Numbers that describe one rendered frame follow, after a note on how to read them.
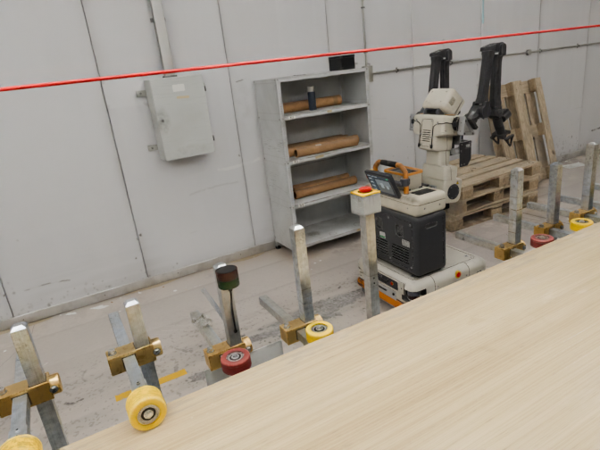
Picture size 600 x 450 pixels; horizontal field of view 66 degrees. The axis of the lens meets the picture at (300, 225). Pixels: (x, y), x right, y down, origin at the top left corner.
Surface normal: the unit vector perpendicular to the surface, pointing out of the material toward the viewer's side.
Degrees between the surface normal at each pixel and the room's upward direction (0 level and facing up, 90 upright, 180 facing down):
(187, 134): 90
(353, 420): 0
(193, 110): 90
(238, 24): 90
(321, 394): 0
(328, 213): 90
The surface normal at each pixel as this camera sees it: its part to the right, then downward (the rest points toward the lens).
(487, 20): 0.48, 0.23
